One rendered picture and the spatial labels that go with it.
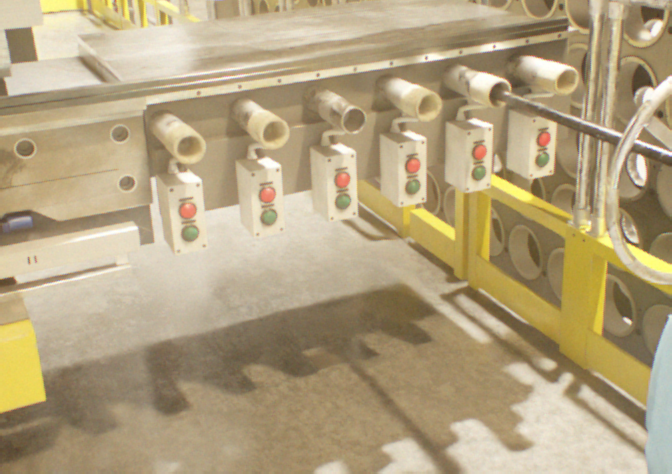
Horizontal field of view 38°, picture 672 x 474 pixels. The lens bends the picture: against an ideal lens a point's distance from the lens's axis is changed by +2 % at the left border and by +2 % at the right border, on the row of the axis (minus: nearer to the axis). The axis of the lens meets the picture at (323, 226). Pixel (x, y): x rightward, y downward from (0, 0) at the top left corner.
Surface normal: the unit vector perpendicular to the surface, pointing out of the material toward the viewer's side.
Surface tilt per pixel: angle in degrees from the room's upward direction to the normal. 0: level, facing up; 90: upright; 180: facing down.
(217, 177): 90
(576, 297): 90
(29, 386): 90
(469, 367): 0
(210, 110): 90
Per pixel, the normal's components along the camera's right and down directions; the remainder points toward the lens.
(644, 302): -0.91, 0.20
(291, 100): 0.41, 0.34
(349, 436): -0.04, -0.92
